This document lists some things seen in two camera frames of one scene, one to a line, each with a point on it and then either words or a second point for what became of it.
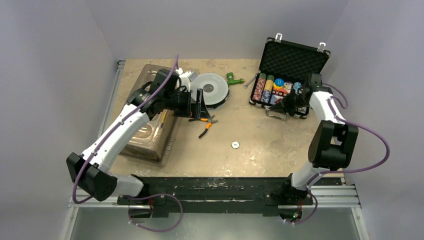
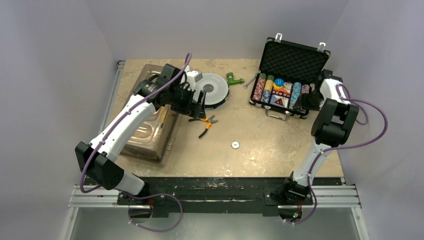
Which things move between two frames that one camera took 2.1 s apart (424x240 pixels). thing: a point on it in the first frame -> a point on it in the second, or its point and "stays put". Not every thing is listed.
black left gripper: [186, 112] stays put
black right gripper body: [290, 101] -> [309, 100]
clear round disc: [288, 86] stays put
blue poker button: [279, 82] stays put
